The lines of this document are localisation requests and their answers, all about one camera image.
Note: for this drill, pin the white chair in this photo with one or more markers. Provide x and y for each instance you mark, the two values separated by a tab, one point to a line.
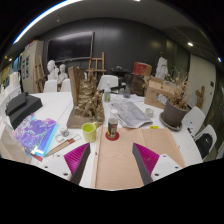
108	81
66	86
208	130
193	118
50	86

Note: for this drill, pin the colourful printed book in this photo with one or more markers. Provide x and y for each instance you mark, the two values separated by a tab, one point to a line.
35	133

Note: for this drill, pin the grey pot with dried plant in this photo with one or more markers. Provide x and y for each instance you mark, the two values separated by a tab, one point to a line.
173	115

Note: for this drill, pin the white cabinet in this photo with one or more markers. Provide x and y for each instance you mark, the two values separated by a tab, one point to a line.
30	66

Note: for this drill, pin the golden figure sculpture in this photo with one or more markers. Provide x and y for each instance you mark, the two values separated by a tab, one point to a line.
88	100

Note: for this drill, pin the small white-lidded jar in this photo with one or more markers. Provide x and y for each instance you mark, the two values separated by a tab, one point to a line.
64	131

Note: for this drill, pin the wooden easel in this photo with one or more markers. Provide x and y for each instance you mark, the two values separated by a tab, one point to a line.
39	71
96	65

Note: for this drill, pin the black flat box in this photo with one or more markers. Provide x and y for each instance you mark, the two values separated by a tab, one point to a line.
16	102
28	111

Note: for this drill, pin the light wooden tray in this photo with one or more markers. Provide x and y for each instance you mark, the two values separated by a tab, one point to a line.
116	160

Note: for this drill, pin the clear white-capped drink bottle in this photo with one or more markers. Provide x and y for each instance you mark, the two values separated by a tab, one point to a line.
113	126

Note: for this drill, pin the round ceiling spot light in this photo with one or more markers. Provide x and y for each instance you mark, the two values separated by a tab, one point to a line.
190	44
219	59

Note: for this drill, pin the brown cardboard box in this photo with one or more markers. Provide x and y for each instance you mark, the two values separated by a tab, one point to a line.
155	95

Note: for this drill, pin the long white ceiling light strip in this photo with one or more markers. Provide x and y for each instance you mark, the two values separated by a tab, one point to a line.
40	18

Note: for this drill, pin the plastic-wrapped newspaper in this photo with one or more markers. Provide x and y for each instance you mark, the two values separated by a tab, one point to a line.
131	115

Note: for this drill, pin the small yellow tag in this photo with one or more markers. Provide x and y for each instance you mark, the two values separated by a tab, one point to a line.
154	127

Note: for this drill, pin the black wall screen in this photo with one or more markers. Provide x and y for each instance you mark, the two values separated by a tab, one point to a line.
70	46

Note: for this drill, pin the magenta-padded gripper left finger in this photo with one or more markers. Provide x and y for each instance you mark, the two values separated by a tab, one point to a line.
75	160

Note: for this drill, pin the dark brown woven basket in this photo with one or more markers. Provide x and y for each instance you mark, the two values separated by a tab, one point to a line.
135	85

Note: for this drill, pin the grey glass bottle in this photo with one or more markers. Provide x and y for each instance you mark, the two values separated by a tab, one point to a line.
127	93

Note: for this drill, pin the small glass cup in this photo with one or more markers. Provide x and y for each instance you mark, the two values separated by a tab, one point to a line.
149	112

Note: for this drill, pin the beige canvas board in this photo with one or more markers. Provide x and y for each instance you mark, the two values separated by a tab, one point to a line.
13	146

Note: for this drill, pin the white plaster bust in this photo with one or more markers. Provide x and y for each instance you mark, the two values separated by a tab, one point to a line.
63	74
52	70

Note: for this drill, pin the white green-labelled spray bottle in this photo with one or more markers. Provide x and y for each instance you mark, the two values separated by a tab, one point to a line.
107	95

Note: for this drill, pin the red box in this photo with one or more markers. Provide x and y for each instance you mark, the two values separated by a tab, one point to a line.
142	68

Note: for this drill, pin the grey plant saucer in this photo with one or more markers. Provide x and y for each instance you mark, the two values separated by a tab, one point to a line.
166	126

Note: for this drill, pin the black backpack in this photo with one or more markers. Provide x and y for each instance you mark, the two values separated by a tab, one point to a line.
205	145

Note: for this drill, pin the yellow-green mug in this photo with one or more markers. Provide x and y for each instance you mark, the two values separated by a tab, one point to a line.
89	133

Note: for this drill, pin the white plaster statue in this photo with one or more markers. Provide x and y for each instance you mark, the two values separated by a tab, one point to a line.
162	68

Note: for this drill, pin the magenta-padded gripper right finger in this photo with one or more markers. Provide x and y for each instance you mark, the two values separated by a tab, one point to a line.
148	160

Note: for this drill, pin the wooden wall figure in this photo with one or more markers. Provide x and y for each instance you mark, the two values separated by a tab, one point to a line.
200	96

